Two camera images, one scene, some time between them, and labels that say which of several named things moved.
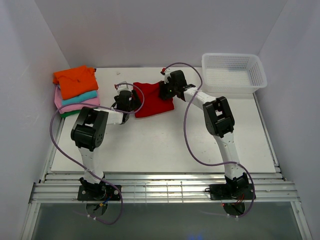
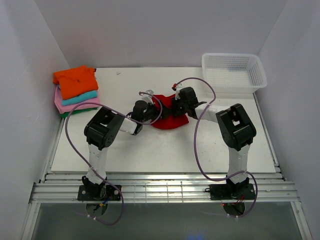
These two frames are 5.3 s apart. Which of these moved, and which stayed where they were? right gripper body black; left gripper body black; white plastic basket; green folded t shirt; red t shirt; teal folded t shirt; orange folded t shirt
Moved: left gripper body black; red t shirt; right gripper body black
Stayed: teal folded t shirt; white plastic basket; green folded t shirt; orange folded t shirt
